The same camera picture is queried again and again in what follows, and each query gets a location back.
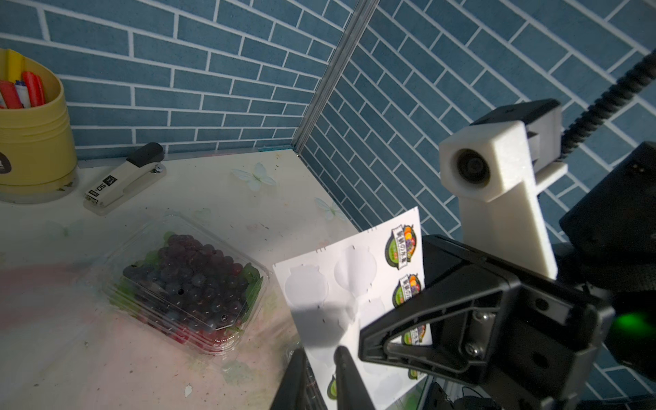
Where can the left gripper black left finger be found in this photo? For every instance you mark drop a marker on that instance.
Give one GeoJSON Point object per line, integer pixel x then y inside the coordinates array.
{"type": "Point", "coordinates": [298, 389]}

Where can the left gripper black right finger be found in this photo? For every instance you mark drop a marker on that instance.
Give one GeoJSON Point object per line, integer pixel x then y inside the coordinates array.
{"type": "Point", "coordinates": [352, 392]}

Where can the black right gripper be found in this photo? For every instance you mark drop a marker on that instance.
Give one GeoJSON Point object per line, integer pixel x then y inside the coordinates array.
{"type": "Point", "coordinates": [528, 341]}

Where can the white fruit sticker sheet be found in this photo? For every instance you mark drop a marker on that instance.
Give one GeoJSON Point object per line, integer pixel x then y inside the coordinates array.
{"type": "Point", "coordinates": [335, 292]}

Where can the clear box of blueberries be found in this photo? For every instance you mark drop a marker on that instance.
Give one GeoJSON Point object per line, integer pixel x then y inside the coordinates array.
{"type": "Point", "coordinates": [178, 278]}

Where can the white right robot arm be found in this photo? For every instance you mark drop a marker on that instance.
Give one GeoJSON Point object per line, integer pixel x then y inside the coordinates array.
{"type": "Point", "coordinates": [610, 248]}

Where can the grey desk stapler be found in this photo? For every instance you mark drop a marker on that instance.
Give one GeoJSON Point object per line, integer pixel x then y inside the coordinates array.
{"type": "Point", "coordinates": [139, 171]}

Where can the yellow pen cup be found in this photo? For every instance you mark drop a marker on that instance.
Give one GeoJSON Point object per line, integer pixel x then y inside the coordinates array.
{"type": "Point", "coordinates": [38, 159]}

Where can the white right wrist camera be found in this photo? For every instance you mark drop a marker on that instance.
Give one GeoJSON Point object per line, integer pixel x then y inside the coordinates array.
{"type": "Point", "coordinates": [497, 167]}

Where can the aluminium corner post right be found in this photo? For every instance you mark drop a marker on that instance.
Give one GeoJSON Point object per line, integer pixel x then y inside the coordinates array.
{"type": "Point", "coordinates": [354, 29]}

